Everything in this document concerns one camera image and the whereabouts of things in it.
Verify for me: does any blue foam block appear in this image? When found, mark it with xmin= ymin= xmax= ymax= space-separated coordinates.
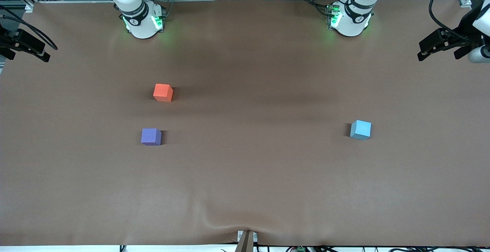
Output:
xmin=350 ymin=120 xmax=372 ymax=141

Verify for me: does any orange foam block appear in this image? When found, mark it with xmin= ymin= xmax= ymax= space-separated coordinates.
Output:
xmin=153 ymin=83 xmax=174 ymax=103

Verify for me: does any purple foam block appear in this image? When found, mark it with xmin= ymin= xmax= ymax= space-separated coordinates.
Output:
xmin=140 ymin=128 xmax=162 ymax=146

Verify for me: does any brown table mat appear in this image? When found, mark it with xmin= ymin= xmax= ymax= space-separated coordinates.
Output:
xmin=0 ymin=0 xmax=490 ymax=247

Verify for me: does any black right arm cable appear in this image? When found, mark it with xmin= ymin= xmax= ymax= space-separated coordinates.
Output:
xmin=0 ymin=14 xmax=59 ymax=51

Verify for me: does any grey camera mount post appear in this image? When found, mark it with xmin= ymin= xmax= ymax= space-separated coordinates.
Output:
xmin=235 ymin=229 xmax=258 ymax=252

